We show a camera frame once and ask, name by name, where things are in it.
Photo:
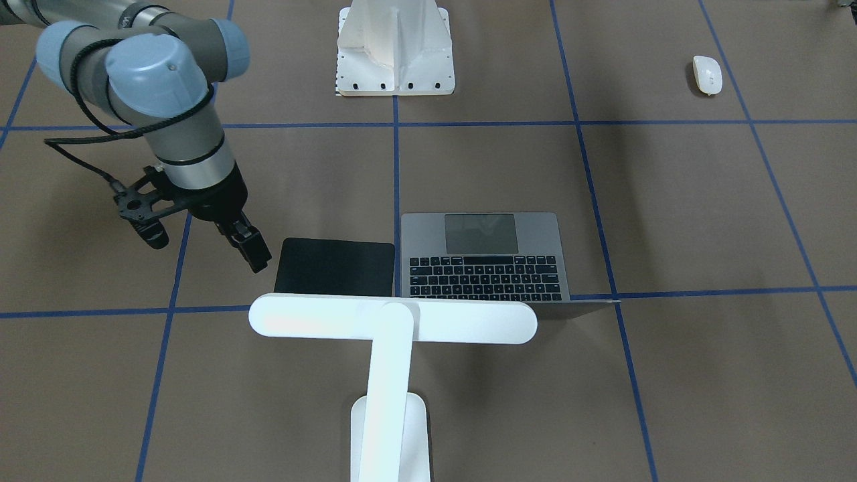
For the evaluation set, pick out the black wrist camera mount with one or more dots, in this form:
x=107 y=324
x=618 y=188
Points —
x=144 y=203

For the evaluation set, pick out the white computer mouse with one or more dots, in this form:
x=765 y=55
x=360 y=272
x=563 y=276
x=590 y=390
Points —
x=707 y=75

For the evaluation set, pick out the black mouse pad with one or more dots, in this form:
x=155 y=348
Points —
x=335 y=267

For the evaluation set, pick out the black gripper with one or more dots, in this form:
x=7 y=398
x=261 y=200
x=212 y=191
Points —
x=218 y=199

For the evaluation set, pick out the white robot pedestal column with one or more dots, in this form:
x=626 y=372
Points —
x=394 y=48

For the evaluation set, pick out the brown paper table cover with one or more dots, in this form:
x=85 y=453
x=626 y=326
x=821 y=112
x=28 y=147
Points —
x=725 y=226

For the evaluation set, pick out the grey laptop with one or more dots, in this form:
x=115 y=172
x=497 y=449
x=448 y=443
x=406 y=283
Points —
x=502 y=256

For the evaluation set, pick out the white desk lamp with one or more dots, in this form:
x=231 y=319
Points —
x=389 y=426

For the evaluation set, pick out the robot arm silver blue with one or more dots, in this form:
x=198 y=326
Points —
x=137 y=69

